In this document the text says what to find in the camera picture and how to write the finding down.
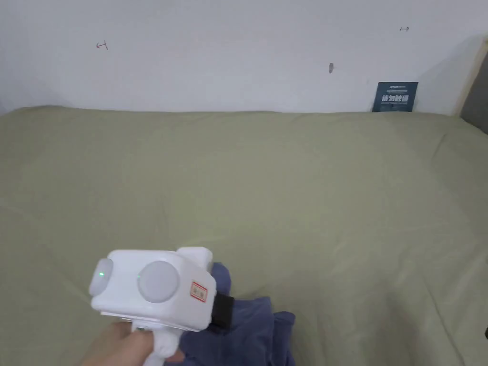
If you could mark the dark blue sign card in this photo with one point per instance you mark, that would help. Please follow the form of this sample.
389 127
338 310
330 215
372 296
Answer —
395 97

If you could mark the person's left hand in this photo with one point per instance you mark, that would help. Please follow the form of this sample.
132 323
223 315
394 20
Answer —
118 349

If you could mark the padded grey headboard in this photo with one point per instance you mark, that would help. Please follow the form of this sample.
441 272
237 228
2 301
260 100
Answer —
474 80

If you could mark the dark blue shirt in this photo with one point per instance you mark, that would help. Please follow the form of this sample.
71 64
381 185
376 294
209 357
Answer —
244 331

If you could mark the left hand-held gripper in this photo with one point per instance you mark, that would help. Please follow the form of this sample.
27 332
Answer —
160 289

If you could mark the bed with pale green sheet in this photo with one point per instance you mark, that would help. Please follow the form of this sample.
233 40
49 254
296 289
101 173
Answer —
267 183

